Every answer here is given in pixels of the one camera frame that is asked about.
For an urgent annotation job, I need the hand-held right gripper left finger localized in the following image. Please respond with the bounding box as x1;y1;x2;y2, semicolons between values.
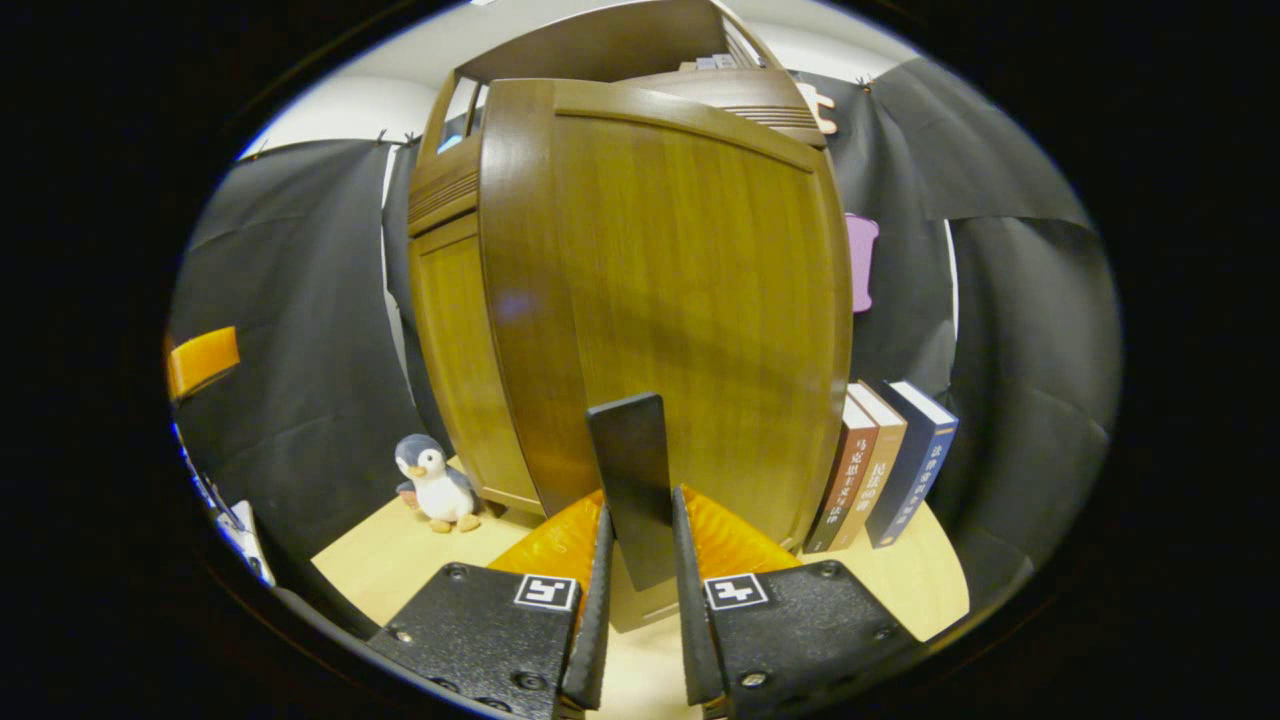
365;488;614;720

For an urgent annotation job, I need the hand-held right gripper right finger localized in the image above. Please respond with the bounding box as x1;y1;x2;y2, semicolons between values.
672;485;926;720

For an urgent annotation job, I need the black door handle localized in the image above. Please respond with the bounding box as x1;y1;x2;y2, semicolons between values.
587;392;677;591

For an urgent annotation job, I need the wooden double-door shoe cabinet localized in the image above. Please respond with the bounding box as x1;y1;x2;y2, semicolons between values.
405;0;856;636

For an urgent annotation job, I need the wooden cabinet drawer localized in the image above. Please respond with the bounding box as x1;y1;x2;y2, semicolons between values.
408;68;826;236

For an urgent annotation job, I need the white blue-edged panel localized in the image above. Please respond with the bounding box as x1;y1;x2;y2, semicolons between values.
172;420;277;588

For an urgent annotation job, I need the plush penguin toy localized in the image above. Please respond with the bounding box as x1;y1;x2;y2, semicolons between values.
393;433;483;534

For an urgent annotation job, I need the red-brown book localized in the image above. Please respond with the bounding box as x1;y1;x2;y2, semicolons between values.
803;392;879;554

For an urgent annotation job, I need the tan book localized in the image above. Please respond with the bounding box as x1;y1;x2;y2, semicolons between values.
828;380;908;551

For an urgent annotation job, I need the navy blue book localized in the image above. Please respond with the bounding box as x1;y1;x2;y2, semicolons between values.
865;380;959;549

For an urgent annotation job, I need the black backdrop cloth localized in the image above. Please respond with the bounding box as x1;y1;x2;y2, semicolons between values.
165;55;1123;601

